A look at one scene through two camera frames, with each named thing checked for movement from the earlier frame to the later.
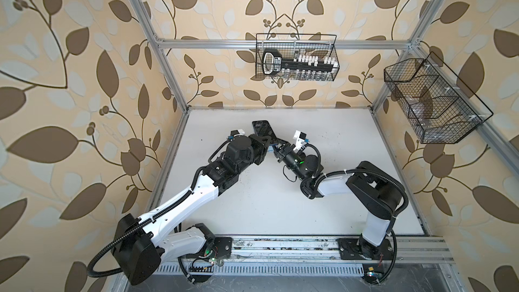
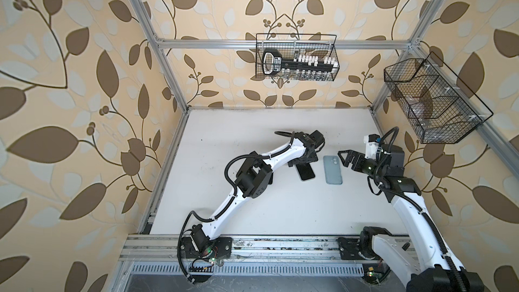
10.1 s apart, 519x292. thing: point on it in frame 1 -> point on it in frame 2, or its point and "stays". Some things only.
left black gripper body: (257, 149) -> (312, 158)
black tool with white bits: (301, 67) stays
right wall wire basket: (440, 109) stays
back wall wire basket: (297, 57) stays
